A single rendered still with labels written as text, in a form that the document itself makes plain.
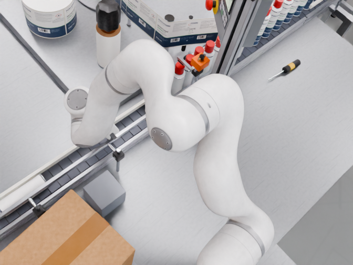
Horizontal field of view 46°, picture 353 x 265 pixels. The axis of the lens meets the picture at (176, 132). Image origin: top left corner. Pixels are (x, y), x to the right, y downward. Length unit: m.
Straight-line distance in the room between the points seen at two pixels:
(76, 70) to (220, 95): 0.92
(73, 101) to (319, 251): 1.77
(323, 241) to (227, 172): 1.72
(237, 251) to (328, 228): 1.63
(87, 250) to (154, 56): 0.53
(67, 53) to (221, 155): 0.99
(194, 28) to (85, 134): 0.74
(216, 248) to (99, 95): 0.46
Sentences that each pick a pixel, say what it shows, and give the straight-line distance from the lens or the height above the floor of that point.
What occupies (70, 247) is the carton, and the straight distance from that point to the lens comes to 1.11.
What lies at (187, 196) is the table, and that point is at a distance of 1.48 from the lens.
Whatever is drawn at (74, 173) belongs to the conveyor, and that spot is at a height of 0.88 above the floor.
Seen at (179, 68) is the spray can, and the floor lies 1.08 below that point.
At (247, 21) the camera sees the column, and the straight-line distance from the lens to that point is 1.15.
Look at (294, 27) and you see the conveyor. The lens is 2.02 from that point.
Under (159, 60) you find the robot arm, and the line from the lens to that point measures 0.83.
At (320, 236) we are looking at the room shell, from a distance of 2.56.
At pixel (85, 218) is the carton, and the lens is 1.13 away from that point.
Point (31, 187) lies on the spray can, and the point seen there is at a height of 0.93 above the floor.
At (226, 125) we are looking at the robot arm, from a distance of 0.87.
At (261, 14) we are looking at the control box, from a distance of 1.18.
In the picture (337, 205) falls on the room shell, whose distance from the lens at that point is 2.67.
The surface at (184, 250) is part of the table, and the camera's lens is 1.42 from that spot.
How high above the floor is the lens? 2.20
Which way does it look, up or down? 60 degrees down
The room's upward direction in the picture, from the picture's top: 17 degrees clockwise
